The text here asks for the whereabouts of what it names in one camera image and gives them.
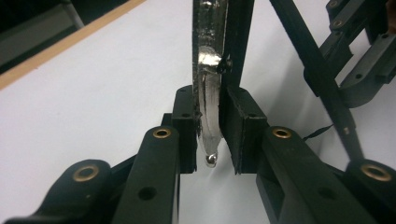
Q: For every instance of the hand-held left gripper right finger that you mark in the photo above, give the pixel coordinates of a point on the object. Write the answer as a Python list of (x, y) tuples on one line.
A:
[(244, 140)]

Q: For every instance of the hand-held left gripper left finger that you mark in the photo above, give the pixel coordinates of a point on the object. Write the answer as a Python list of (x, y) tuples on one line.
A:
[(185, 140)]

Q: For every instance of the oval silver pearl photo frame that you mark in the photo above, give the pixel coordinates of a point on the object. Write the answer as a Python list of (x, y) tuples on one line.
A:
[(209, 93)]

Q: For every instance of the grey metal stand pole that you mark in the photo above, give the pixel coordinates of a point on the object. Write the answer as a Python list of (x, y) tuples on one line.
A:
[(74, 15)]

